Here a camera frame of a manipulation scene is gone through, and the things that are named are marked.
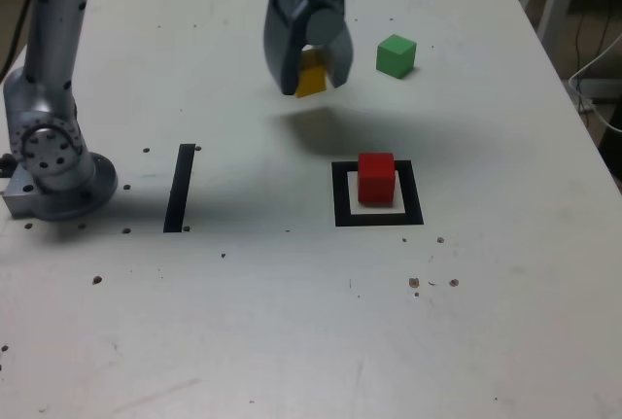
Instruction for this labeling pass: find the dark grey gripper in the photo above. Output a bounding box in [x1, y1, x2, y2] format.
[263, 0, 356, 97]

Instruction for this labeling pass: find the yellow cube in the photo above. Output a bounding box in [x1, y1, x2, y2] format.
[294, 47, 328, 99]

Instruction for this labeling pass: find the green cube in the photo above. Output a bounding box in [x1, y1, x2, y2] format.
[375, 33, 418, 80]

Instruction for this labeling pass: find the red cube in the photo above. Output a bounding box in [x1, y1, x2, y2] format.
[357, 152, 396, 206]

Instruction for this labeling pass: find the black tape square outline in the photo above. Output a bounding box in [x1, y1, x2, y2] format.
[330, 159, 425, 227]

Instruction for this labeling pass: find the black tape strip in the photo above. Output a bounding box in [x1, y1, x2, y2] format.
[162, 143, 197, 234]

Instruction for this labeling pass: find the thin black cable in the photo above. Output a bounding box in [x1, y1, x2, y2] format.
[573, 10, 614, 81]

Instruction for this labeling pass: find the white cable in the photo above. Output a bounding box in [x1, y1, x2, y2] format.
[567, 32, 622, 134]

